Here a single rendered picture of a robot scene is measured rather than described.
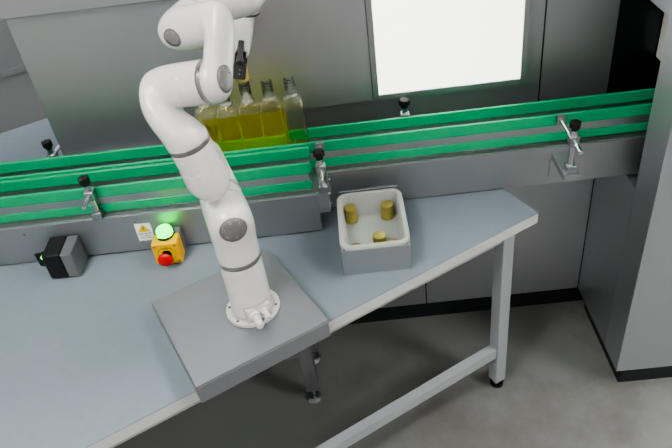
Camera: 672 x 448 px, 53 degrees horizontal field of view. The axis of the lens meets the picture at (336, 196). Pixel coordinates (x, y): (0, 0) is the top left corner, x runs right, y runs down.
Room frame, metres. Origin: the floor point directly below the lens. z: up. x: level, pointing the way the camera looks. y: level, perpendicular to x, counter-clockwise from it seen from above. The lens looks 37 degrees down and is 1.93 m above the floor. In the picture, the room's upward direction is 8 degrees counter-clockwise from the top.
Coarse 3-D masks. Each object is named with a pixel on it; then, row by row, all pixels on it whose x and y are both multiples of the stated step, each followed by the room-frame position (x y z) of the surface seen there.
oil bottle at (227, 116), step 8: (232, 104) 1.56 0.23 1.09; (216, 112) 1.55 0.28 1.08; (224, 112) 1.55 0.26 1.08; (232, 112) 1.54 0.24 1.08; (224, 120) 1.54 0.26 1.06; (232, 120) 1.54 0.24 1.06; (224, 128) 1.54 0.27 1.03; (232, 128) 1.54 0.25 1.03; (240, 128) 1.55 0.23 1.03; (224, 136) 1.54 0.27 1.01; (232, 136) 1.54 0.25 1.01; (240, 136) 1.54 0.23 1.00; (224, 144) 1.54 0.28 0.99; (232, 144) 1.54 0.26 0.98; (240, 144) 1.54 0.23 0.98
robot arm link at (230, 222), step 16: (240, 192) 1.18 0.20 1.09; (208, 208) 1.12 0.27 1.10; (224, 208) 1.10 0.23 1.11; (240, 208) 1.10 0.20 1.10; (208, 224) 1.09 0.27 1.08; (224, 224) 1.07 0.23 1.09; (240, 224) 1.08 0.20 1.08; (224, 240) 1.07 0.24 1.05; (240, 240) 1.08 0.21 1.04; (256, 240) 1.11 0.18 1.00; (224, 256) 1.08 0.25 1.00; (240, 256) 1.08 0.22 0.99; (256, 256) 1.10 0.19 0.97
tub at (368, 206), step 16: (368, 192) 1.44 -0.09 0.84; (384, 192) 1.43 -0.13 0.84; (400, 192) 1.42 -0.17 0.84; (368, 208) 1.43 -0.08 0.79; (400, 208) 1.35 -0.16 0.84; (352, 224) 1.40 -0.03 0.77; (368, 224) 1.39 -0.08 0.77; (384, 224) 1.38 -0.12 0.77; (400, 224) 1.33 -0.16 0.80; (352, 240) 1.33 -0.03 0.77; (368, 240) 1.33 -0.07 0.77; (400, 240) 1.23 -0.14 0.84
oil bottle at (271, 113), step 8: (264, 104) 1.55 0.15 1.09; (272, 104) 1.54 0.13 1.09; (280, 104) 1.56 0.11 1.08; (264, 112) 1.54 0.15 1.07; (272, 112) 1.54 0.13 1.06; (280, 112) 1.54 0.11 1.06; (264, 120) 1.54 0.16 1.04; (272, 120) 1.54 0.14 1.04; (280, 120) 1.54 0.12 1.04; (264, 128) 1.54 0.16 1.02; (272, 128) 1.54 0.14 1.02; (280, 128) 1.54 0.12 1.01; (272, 136) 1.54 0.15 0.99; (280, 136) 1.54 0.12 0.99; (272, 144) 1.54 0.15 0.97; (280, 144) 1.54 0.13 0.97
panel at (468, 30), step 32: (384, 0) 1.68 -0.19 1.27; (416, 0) 1.67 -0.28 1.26; (448, 0) 1.67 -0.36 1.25; (480, 0) 1.67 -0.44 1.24; (512, 0) 1.66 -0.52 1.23; (384, 32) 1.68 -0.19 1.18; (416, 32) 1.67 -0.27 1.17; (448, 32) 1.67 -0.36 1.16; (480, 32) 1.67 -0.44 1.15; (512, 32) 1.66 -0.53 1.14; (384, 64) 1.68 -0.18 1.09; (416, 64) 1.67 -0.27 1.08; (448, 64) 1.67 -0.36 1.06; (480, 64) 1.67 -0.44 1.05; (512, 64) 1.66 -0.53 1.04
